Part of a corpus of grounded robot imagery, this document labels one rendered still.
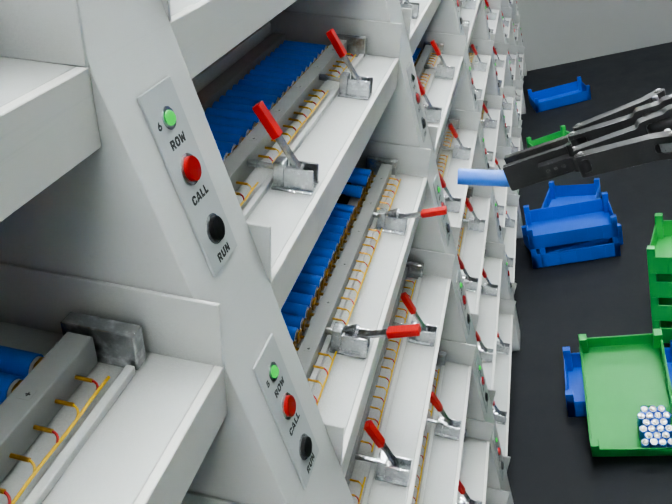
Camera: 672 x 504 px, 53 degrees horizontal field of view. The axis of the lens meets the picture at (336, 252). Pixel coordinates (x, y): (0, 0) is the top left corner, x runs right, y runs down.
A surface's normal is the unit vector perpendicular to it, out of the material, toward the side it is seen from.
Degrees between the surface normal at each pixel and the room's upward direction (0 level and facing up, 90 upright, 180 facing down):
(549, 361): 0
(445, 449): 19
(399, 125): 90
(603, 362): 26
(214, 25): 109
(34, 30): 90
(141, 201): 90
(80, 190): 90
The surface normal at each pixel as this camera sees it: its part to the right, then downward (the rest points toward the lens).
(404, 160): -0.24, 0.52
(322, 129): 0.04, -0.84
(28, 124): 0.97, 0.17
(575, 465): -0.27, -0.85
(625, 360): -0.35, -0.54
